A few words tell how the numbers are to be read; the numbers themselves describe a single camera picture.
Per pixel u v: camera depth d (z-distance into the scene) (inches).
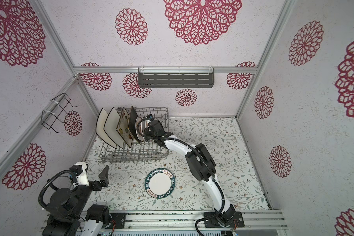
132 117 39.7
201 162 22.3
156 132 29.7
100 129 34.5
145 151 39.5
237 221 28.6
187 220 29.8
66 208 17.9
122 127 37.0
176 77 37.2
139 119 40.4
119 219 29.0
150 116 33.1
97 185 22.3
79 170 20.5
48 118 28.7
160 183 33.8
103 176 23.4
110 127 36.4
